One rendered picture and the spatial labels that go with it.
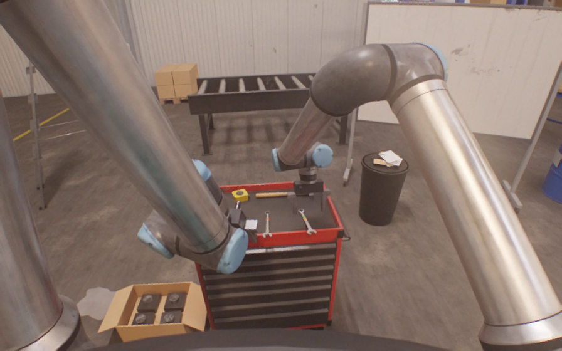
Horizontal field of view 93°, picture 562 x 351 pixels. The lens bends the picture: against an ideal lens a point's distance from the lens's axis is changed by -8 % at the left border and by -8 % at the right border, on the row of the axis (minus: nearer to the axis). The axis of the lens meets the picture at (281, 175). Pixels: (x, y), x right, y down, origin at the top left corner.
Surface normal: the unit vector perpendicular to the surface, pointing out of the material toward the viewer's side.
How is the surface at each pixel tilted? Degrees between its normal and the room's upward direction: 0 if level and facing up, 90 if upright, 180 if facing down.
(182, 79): 90
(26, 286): 91
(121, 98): 97
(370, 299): 0
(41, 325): 91
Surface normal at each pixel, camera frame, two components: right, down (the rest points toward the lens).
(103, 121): 0.18, 0.73
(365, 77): -0.17, 0.37
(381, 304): -0.01, -0.87
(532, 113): -0.33, 0.47
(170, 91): 0.10, 0.49
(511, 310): -0.72, -0.09
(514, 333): -0.75, -0.64
